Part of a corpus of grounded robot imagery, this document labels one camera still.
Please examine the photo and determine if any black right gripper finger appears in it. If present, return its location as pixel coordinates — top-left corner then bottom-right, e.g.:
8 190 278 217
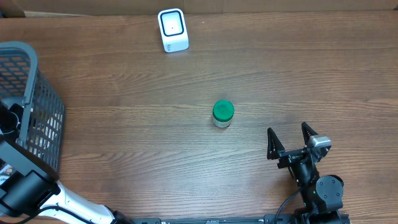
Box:
301 122 318 146
267 128 285 160

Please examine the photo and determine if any green lid jar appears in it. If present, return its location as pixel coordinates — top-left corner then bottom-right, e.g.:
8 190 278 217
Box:
212 100 234 128

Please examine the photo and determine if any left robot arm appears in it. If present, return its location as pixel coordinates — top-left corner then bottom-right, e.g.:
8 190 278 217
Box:
1 103 132 223

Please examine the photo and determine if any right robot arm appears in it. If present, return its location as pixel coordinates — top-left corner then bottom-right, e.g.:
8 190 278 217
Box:
264 122 350 224

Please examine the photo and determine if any grey plastic mesh basket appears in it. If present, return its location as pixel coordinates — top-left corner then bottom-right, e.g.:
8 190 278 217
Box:
1 41 65 171

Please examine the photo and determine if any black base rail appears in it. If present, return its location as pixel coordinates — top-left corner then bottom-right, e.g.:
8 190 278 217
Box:
131 213 351 224

